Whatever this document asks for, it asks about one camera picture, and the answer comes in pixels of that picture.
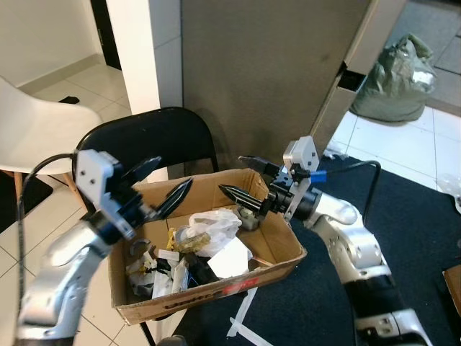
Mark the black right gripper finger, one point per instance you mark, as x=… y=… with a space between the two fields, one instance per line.
x=261 y=168
x=245 y=199

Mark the dark blue carpet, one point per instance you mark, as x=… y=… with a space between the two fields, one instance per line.
x=410 y=223

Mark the yellow crumpled wrapper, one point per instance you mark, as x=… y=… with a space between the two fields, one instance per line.
x=189 y=240

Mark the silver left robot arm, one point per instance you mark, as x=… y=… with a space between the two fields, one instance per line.
x=61 y=281

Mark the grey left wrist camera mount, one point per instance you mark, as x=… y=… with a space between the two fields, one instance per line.
x=95 y=176

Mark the brown cardboard box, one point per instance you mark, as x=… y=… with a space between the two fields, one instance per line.
x=274 y=249

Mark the grey crumpled wrapper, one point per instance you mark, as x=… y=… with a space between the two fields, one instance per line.
x=139 y=270

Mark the white shell chair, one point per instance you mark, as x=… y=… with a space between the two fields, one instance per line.
x=36 y=133

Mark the black folding chair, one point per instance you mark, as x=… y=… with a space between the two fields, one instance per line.
x=166 y=137

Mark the white square paper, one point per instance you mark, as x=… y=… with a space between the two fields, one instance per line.
x=230 y=259

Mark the white floor tape strip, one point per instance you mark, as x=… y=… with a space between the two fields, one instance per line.
x=241 y=317

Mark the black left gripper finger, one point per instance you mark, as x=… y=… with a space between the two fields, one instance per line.
x=144 y=171
x=173 y=200

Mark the black robot foot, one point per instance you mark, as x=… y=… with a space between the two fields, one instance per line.
x=171 y=341

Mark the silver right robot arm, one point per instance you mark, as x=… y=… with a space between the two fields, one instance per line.
x=360 y=259

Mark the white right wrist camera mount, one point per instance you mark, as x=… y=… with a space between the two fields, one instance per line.
x=301 y=155

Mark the white printed carton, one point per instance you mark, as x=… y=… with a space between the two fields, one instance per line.
x=171 y=274

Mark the green rubbish bag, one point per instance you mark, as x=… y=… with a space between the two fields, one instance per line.
x=392 y=79

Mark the crumpled white plastic bag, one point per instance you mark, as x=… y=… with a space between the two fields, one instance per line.
x=216 y=227

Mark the grey upright board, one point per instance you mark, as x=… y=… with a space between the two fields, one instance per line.
x=266 y=79

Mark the black trash piece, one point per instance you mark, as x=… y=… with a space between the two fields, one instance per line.
x=202 y=270

